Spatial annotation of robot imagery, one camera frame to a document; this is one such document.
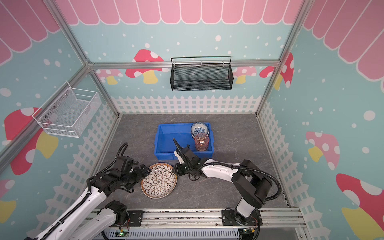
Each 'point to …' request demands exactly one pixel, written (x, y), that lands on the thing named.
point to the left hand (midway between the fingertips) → (145, 178)
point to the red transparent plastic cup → (201, 142)
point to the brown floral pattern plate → (159, 183)
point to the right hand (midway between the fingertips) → (172, 170)
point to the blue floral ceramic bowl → (199, 127)
